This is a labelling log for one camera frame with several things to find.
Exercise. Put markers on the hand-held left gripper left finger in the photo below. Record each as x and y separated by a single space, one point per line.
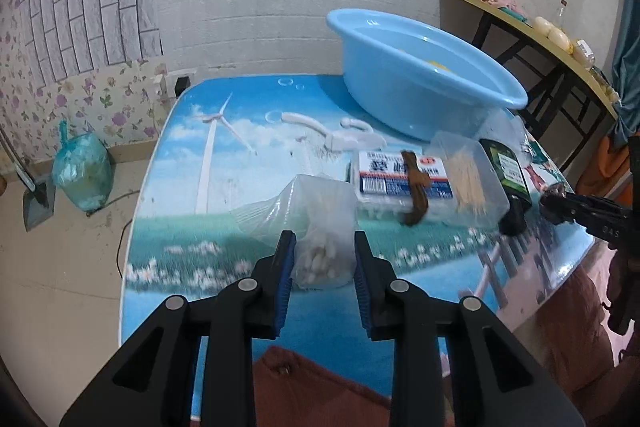
284 272

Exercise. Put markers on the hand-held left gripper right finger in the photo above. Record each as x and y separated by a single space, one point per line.
364 287

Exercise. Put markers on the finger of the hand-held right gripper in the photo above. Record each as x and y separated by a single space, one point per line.
562 214
570 199

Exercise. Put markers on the plastic bag of white bits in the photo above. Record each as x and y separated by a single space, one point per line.
325 227

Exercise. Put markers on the dark green bottle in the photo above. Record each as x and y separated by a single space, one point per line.
510 177

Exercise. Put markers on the clear plastic box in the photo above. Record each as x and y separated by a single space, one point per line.
492 192

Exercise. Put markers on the clear plastic bag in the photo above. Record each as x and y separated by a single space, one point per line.
502 127

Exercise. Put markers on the bundle of toothpicks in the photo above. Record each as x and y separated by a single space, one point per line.
465 182

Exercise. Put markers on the white cotton swab packet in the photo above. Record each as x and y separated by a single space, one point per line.
380 177

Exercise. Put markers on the light blue plastic basin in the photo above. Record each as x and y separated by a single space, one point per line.
400 97

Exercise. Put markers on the landscape print desktop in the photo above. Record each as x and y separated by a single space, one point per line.
175 217

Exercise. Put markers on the orange cloth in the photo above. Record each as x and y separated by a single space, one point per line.
600 167

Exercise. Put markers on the teal curtain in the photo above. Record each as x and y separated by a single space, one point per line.
627 57

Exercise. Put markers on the white round object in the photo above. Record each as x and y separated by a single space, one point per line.
559 39
543 27

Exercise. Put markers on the clear glass bottle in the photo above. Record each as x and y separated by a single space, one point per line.
561 14

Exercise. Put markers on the yellow top side table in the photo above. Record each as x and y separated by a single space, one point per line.
505 19

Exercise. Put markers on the teal flat object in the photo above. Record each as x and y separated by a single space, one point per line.
516 14

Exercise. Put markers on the black power adapter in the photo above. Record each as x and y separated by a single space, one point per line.
182 86

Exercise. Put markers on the green trash bag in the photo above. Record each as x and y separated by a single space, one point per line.
82 172

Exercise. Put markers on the grey dustpan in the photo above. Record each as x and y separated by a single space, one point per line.
39 207

